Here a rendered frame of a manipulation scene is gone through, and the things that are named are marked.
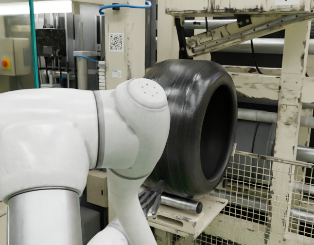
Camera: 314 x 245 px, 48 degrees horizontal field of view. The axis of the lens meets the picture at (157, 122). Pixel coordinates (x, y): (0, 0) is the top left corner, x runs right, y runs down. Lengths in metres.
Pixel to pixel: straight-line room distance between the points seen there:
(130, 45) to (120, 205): 0.85
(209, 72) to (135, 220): 0.68
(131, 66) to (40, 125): 1.01
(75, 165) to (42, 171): 0.05
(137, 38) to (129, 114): 1.01
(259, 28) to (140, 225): 1.10
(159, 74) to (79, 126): 0.81
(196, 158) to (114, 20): 0.66
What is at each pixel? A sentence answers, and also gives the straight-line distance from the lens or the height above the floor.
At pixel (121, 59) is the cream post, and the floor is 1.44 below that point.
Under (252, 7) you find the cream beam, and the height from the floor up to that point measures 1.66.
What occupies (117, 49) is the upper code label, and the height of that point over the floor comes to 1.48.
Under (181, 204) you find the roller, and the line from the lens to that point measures 1.40.
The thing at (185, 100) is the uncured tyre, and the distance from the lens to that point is 1.20.
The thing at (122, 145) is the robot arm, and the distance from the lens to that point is 0.55.
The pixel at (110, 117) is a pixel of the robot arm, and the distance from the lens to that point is 0.55.
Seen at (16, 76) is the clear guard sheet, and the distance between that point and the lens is 1.51.
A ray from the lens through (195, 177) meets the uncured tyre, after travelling 1.28.
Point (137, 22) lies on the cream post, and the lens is 1.53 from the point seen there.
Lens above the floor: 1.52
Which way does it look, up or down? 13 degrees down
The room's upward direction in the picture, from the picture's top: 1 degrees clockwise
